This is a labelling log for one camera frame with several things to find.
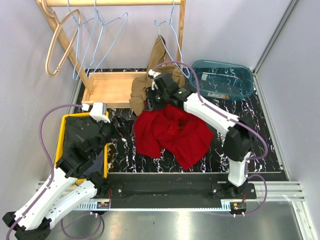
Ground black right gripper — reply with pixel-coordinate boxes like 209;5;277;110
143;86;169;112

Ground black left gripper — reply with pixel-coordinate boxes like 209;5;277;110
92;113;135;158

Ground tan brown skirt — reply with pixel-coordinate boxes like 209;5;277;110
129;35;186;116

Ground red cloth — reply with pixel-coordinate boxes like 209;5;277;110
133;105;214;170

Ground blue wire hanger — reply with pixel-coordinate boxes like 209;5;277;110
71;0;105;81
154;0;191;80
82;0;129;76

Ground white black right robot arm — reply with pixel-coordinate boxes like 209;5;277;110
146;70;255;199

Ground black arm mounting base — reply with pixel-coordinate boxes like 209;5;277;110
107;172;257;212

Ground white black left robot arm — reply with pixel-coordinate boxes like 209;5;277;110
2;116;118;240

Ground wooden hanger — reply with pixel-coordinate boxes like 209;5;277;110
42;0;84;77

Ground black marble pattern mat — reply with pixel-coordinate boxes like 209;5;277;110
72;67;286;174

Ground dark grey folded clothes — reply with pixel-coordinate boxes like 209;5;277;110
57;116;104;179

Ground wooden clothes rack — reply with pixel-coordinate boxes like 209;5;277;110
37;0;186;108

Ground yellow plastic crate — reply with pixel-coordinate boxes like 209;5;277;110
54;112;108;178

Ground teal plastic basin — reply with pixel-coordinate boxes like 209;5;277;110
191;60;254;101

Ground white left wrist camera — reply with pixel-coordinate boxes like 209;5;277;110
81;102;111;123

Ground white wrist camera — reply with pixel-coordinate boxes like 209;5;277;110
147;69;161;90
81;102;111;123

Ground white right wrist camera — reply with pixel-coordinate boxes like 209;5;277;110
147;69;161;90

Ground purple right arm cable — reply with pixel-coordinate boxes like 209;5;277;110
148;61;270;218

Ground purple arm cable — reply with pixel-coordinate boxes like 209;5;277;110
148;61;270;218
4;103;105;240

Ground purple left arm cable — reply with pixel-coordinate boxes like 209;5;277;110
4;103;105;240

